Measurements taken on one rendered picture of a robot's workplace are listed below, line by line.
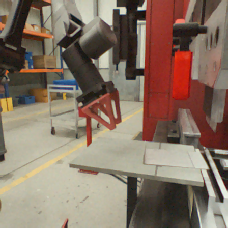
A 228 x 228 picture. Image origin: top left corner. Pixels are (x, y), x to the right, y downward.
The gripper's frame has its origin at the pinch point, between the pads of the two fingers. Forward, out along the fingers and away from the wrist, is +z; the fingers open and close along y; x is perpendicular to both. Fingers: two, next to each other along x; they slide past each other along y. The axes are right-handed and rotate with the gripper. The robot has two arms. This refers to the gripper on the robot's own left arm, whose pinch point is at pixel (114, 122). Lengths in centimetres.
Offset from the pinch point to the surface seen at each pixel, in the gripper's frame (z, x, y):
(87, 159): 3.6, 7.7, -5.8
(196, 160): 15.5, -11.9, -0.2
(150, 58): -17, -10, 85
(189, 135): 19.7, -11.0, 30.1
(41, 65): -269, 373, 636
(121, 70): -99, 137, 733
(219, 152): 36, -17, 42
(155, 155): 10.9, -4.5, -0.1
